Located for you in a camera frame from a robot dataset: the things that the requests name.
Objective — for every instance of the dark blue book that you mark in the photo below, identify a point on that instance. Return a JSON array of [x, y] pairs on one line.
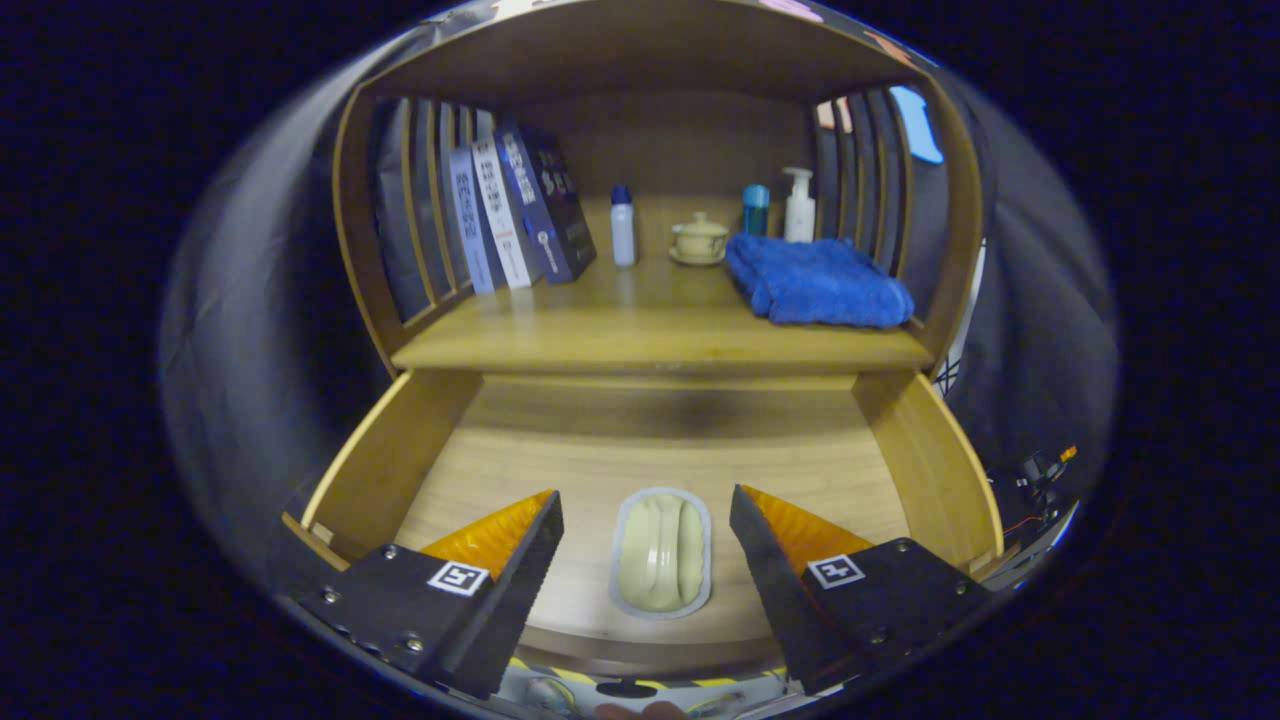
[[550, 210]]

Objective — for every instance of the white bottle with blue cap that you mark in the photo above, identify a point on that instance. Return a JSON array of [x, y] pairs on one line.
[[622, 230]]

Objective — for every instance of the black round drawer knob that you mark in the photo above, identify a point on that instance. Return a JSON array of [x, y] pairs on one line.
[[625, 688]]

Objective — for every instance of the white pump bottle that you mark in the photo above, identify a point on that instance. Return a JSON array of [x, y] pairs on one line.
[[799, 215]]

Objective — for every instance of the wooden drawer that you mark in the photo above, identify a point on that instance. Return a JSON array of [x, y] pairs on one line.
[[650, 440]]

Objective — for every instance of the blue folded towel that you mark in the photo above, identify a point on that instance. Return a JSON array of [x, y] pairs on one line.
[[815, 285]]

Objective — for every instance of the wooden cabinet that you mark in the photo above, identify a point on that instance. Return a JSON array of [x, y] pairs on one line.
[[670, 140]]

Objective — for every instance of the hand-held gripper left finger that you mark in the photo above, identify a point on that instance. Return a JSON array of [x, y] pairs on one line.
[[518, 598]]

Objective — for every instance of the cream lidded teacup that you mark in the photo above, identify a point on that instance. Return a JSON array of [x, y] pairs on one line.
[[699, 240]]

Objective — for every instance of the black device with orange part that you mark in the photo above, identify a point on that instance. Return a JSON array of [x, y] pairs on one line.
[[1040, 470]]

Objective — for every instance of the wooden countertop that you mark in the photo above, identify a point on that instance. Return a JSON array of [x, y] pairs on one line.
[[650, 330]]

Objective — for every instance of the teal bottle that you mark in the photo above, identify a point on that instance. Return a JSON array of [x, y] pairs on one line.
[[756, 210]]

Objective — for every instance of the black backdrop cloth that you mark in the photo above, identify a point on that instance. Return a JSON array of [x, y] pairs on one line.
[[270, 330]]

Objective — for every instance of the white book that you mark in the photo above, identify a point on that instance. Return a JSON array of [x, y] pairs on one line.
[[500, 225]]

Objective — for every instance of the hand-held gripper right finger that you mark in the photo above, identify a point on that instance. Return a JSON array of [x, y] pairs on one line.
[[775, 588]]

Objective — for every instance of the light blue book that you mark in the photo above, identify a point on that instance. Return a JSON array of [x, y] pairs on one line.
[[475, 235]]

